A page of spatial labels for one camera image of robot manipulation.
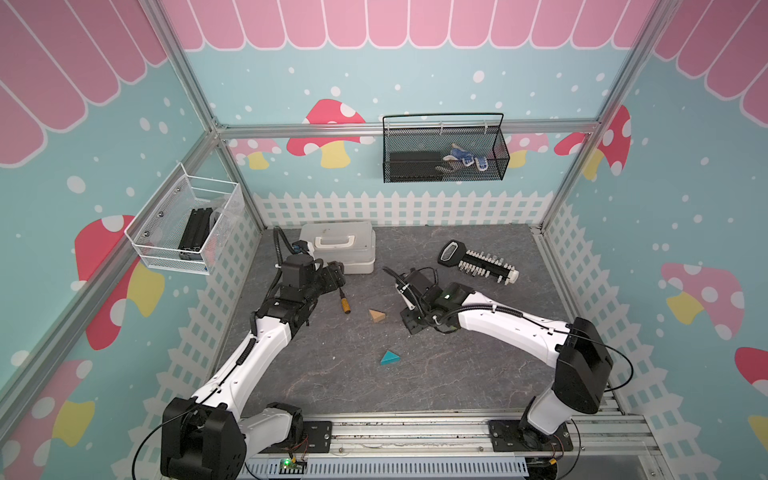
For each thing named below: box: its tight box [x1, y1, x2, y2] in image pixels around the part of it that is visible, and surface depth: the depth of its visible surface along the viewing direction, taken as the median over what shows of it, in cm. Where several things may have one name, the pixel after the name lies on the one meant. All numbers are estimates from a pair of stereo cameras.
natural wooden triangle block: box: [368, 308, 386, 323], surface depth 96 cm
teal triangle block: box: [380, 350, 401, 366], surface depth 87 cm
